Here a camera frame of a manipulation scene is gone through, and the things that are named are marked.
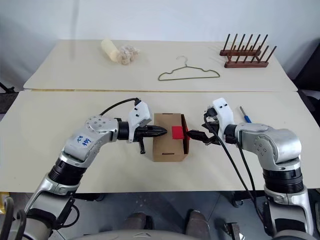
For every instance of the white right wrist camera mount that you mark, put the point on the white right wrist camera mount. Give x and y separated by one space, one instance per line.
225 112

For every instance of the brown cardboard box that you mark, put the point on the brown cardboard box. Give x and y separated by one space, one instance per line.
165 147

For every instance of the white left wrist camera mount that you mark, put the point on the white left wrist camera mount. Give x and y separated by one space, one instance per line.
140 112

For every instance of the grey robot torso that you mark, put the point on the grey robot torso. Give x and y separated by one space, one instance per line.
140 236

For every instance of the dark rounded shape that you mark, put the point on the dark rounded shape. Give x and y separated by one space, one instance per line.
137 221
198 225

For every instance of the clear bag of round pieces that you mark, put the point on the clear bag of round pieces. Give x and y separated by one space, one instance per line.
127 53

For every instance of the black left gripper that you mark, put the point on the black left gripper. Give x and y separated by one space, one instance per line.
143 132

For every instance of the red block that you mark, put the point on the red block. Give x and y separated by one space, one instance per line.
177 132

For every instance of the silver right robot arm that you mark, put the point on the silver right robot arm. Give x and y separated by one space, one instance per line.
275 140

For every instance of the dark wooden peg rack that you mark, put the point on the dark wooden peg rack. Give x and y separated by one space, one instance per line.
246 64

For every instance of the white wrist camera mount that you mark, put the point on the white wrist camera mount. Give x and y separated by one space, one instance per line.
140 112
225 112

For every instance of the black stand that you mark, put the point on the black stand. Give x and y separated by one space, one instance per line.
6 90

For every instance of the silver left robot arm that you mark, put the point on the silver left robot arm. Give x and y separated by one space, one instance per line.
100 130

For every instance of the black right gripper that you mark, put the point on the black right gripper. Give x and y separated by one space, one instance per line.
212 117

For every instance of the cream foam roll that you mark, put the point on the cream foam roll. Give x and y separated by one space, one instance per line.
108 48

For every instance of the black table caster wheel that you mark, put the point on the black table caster wheel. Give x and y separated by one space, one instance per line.
238 200

